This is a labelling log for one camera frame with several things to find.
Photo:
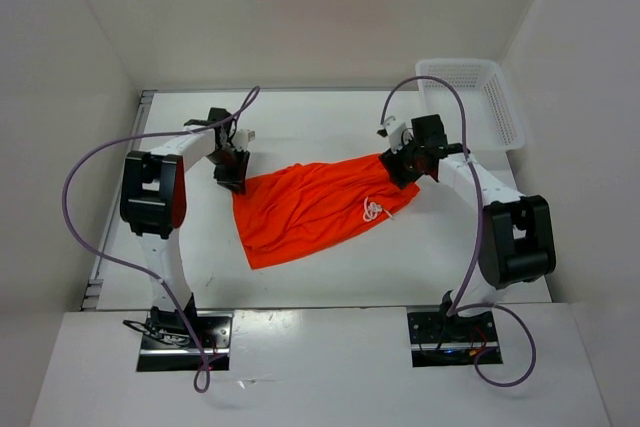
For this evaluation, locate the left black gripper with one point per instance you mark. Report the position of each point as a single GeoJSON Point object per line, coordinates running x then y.
{"type": "Point", "coordinates": [235, 180]}

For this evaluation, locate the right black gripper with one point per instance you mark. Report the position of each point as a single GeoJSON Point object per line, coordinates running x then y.
{"type": "Point", "coordinates": [393, 162]}

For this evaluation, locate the orange mesh shorts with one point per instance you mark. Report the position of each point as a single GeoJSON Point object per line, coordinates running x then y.
{"type": "Point", "coordinates": [303, 209]}

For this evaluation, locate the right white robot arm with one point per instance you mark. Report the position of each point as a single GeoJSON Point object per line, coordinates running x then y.
{"type": "Point", "coordinates": [514, 240]}

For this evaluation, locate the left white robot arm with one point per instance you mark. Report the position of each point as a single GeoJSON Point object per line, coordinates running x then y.
{"type": "Point", "coordinates": [153, 203]}

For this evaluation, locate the white plastic basket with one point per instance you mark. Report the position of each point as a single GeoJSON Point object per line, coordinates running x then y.
{"type": "Point", "coordinates": [492, 120]}

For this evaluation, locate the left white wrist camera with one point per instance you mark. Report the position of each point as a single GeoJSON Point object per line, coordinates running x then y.
{"type": "Point", "coordinates": [241, 139]}

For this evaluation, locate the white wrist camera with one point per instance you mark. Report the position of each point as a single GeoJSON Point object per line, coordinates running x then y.
{"type": "Point", "coordinates": [397, 133]}
{"type": "Point", "coordinates": [241, 139]}

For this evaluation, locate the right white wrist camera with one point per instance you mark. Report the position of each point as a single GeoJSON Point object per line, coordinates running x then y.
{"type": "Point", "coordinates": [397, 133]}

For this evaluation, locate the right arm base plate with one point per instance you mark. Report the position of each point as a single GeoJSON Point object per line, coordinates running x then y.
{"type": "Point", "coordinates": [438, 341]}

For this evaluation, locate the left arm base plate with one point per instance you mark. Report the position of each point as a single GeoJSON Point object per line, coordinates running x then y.
{"type": "Point", "coordinates": [163, 351]}

